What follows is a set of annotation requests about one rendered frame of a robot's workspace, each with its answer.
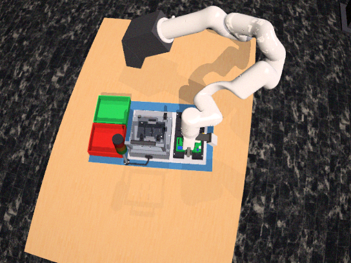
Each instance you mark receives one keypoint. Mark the green circuit board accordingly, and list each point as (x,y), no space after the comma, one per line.
(179,145)

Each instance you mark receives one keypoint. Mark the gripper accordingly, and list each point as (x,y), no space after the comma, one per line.
(189,145)

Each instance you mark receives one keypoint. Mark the red open bin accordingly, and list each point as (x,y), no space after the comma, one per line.
(100,142)

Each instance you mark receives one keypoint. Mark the green open bin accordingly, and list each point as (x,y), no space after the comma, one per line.
(113,109)

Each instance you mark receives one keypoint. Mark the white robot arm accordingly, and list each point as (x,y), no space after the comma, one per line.
(261,74)

